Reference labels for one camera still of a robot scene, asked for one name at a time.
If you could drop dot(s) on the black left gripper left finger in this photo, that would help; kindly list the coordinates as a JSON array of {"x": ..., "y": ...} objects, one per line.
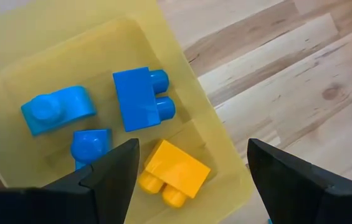
[{"x": 69, "y": 202}]

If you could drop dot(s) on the blue single-stud block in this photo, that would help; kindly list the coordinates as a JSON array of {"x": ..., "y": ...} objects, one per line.
[{"x": 87, "y": 147}]

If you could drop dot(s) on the large yellow block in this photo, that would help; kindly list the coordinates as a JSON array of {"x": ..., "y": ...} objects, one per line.
[{"x": 177, "y": 169}]

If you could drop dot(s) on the light blue rounded block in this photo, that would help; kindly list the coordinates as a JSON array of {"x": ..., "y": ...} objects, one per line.
[{"x": 60, "y": 109}]

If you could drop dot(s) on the large blue block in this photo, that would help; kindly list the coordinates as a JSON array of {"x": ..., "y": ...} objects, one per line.
[{"x": 135, "y": 99}]

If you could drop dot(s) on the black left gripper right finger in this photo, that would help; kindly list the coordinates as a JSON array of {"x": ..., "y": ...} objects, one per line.
[{"x": 312, "y": 202}]

